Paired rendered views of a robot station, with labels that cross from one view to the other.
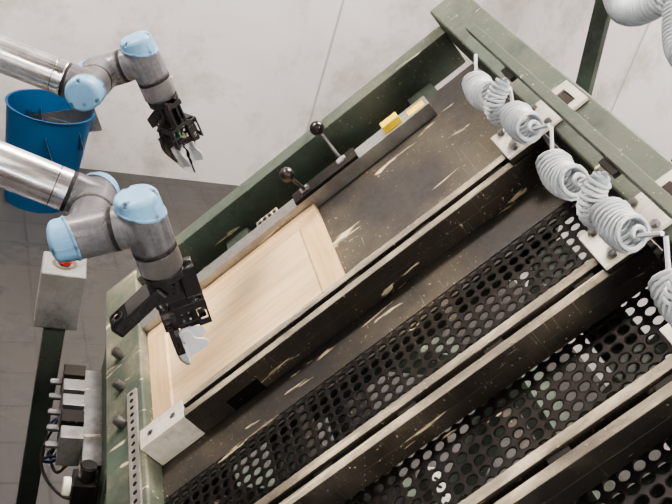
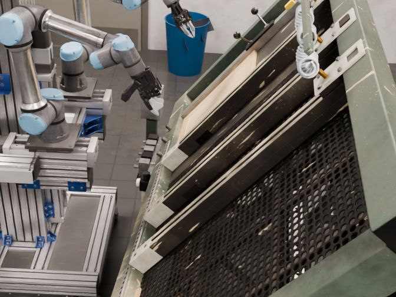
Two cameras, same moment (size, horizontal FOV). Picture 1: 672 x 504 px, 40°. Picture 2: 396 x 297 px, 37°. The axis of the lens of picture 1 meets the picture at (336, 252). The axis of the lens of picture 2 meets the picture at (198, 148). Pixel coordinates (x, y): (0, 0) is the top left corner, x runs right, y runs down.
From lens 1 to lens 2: 1.02 m
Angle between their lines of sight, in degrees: 23
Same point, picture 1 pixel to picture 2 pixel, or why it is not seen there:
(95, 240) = (105, 59)
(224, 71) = not seen: outside the picture
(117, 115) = (227, 22)
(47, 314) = (145, 112)
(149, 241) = (126, 58)
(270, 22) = not seen: outside the picture
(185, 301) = (148, 85)
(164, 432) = (170, 155)
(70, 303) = not seen: hidden behind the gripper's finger
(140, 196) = (120, 39)
